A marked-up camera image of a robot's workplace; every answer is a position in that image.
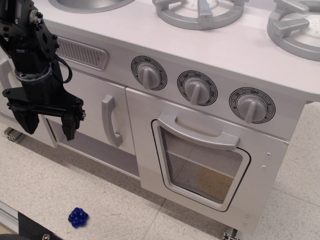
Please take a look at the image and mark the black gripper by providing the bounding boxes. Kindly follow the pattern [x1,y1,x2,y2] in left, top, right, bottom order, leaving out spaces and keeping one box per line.
[2,74,86,141]

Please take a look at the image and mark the grey oven door handle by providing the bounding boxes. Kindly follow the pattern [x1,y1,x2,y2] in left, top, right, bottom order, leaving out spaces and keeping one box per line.
[157,111,240,151]

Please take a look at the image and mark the white oven door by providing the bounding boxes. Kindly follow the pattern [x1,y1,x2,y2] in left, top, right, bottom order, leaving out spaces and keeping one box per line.
[125,88,288,235]

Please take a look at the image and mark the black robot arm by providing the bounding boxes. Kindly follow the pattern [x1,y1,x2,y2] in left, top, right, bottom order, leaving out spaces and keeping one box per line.
[0,0,86,141]

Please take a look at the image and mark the white cabinet door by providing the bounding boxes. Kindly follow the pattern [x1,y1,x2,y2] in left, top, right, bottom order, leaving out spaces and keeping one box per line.
[44,67,137,156]

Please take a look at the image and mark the grey vent panel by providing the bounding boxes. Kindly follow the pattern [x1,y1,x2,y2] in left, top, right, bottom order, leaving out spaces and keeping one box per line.
[56,37,109,71]

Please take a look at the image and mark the blue toy grape cluster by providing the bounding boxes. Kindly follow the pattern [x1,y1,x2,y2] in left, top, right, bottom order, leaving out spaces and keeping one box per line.
[67,207,89,229]

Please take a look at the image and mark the aluminium extrusion bottom left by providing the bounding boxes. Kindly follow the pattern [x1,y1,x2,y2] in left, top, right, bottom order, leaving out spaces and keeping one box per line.
[0,201,19,234]

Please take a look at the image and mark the grey left stove knob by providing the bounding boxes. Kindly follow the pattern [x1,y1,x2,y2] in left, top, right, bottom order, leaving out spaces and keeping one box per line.
[131,55,168,91]

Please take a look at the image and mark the grey stove knob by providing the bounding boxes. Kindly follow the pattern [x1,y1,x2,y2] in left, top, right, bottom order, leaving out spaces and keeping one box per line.
[229,87,276,124]
[177,70,218,106]
[131,55,168,91]

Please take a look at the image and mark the grey sink basin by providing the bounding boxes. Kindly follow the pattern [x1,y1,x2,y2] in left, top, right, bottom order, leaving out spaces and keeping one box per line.
[48,0,134,14]

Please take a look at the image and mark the white toy kitchen unit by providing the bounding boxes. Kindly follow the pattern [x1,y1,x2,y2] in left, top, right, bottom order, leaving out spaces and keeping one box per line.
[0,0,320,230]

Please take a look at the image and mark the grey middle stove knob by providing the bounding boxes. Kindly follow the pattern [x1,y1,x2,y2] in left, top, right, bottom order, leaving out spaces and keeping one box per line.
[177,70,218,106]

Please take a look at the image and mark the grey right stove knob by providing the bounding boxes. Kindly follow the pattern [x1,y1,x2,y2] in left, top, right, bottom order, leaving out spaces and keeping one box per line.
[229,87,276,124]

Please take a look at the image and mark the grey right burner grate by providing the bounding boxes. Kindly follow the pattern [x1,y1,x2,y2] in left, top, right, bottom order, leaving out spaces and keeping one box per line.
[267,0,320,62]

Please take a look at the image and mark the aluminium frame rail left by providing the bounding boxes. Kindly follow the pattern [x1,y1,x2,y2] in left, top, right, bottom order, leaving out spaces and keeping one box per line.
[4,127,26,144]

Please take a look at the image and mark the aluminium frame rail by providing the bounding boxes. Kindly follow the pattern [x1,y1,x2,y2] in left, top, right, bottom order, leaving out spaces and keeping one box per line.
[4,127,26,144]
[222,226,244,240]

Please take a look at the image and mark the grey cabinet door handle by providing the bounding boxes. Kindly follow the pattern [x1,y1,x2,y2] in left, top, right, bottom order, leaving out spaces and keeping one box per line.
[101,94,123,148]

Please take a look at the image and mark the blue black cable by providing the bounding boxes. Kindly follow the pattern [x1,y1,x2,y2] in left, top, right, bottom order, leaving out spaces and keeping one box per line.
[52,56,73,84]

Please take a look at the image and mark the grey far left door handle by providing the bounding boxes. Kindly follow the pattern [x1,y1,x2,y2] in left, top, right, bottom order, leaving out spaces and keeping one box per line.
[0,58,12,90]

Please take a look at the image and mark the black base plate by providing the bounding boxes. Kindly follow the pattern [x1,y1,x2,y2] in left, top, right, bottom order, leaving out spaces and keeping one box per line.
[0,211,63,240]

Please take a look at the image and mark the aluminium frame rail right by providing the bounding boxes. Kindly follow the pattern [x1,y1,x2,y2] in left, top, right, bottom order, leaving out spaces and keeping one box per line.
[222,226,244,240]

